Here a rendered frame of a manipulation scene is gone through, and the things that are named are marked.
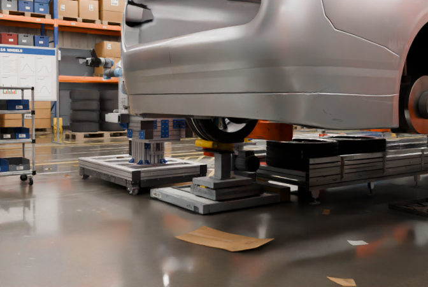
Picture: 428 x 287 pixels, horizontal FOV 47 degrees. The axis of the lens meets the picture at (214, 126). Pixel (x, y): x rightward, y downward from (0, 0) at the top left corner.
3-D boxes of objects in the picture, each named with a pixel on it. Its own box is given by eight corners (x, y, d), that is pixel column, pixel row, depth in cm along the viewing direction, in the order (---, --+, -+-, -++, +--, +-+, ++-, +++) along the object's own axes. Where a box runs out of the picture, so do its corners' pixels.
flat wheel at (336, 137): (330, 154, 551) (330, 133, 549) (392, 158, 516) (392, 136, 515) (308, 161, 494) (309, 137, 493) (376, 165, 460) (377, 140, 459)
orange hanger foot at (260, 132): (279, 141, 424) (279, 101, 422) (241, 137, 466) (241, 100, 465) (293, 140, 434) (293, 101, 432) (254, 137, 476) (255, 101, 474)
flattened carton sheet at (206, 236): (249, 255, 277) (249, 249, 277) (173, 239, 309) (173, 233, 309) (275, 243, 302) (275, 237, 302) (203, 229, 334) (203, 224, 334)
